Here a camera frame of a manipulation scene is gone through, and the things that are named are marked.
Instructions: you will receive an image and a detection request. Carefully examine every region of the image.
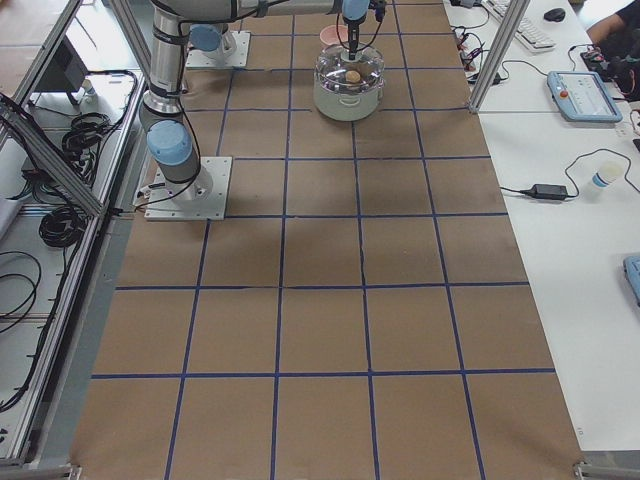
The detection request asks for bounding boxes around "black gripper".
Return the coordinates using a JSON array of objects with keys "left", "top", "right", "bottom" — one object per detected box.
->
[{"left": 344, "top": 16, "right": 363, "bottom": 61}]

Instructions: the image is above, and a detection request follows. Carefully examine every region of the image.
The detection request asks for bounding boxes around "brown egg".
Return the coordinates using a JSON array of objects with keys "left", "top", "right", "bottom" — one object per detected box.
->
[{"left": 345, "top": 70, "right": 361, "bottom": 85}]

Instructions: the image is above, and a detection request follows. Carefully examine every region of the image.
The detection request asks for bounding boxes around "glass pot lid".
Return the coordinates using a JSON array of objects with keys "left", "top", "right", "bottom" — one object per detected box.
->
[{"left": 314, "top": 45, "right": 385, "bottom": 94}]

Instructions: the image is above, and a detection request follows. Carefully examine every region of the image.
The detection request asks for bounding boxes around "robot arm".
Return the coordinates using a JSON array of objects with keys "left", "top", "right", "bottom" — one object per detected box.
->
[
  {"left": 140, "top": 1, "right": 374, "bottom": 204},
  {"left": 189, "top": 24, "right": 237, "bottom": 61}
]

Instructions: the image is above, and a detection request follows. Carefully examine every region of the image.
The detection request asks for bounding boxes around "light green steel pot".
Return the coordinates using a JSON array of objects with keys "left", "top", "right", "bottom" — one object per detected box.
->
[{"left": 313, "top": 73, "right": 384, "bottom": 122}]

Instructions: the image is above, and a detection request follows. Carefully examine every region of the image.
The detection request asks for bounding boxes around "pink bowl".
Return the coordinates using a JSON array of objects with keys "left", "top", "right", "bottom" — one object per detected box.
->
[{"left": 319, "top": 24, "right": 348, "bottom": 46}]

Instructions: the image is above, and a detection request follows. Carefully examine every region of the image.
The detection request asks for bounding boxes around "white keyboard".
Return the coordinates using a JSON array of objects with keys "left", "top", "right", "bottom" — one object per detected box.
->
[{"left": 481, "top": 0, "right": 556, "bottom": 54}]

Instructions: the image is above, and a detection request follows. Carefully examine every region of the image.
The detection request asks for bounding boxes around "black computer mouse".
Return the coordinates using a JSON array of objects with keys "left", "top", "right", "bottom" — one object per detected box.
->
[{"left": 543, "top": 8, "right": 566, "bottom": 22}]

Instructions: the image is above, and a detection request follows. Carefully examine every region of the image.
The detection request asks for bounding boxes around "teach pendant tablet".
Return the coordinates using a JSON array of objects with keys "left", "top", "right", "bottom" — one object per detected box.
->
[{"left": 546, "top": 71, "right": 622, "bottom": 123}]

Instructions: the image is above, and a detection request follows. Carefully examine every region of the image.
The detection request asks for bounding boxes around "black power adapter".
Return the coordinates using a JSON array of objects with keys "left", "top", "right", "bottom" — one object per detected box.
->
[{"left": 519, "top": 184, "right": 570, "bottom": 201}]

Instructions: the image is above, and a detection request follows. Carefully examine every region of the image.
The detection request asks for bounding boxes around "person at desk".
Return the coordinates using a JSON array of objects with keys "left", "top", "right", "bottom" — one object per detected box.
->
[{"left": 587, "top": 1, "right": 639, "bottom": 102}]

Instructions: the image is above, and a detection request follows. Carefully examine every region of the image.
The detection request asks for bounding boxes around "paper cup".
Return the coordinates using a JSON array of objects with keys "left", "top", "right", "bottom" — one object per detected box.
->
[{"left": 591, "top": 161, "right": 624, "bottom": 189}]

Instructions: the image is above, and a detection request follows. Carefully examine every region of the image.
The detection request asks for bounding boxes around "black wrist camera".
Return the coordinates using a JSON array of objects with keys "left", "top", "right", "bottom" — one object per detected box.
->
[{"left": 370, "top": 0, "right": 387, "bottom": 23}]

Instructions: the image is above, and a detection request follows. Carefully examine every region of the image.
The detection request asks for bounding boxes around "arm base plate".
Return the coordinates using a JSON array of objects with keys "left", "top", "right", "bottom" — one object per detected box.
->
[
  {"left": 186, "top": 25, "right": 251, "bottom": 70},
  {"left": 144, "top": 157, "right": 232, "bottom": 221}
]

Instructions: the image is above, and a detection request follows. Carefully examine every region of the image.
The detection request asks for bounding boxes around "aluminium frame post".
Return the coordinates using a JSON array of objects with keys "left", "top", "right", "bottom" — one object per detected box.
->
[{"left": 468, "top": 0, "right": 530, "bottom": 114}]

